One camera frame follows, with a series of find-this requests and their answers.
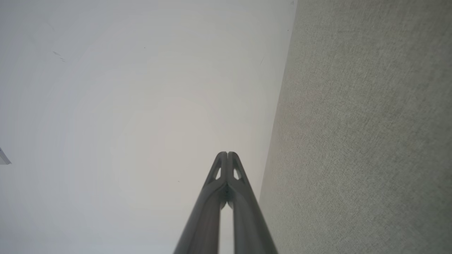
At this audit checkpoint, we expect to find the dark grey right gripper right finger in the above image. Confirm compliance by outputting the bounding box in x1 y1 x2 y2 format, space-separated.
228 152 278 254

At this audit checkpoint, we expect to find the grey fabric sofa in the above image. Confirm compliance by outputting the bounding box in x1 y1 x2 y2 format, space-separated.
259 0 452 254

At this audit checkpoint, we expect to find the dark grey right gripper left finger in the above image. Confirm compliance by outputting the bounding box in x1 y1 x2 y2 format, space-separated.
173 152 228 254

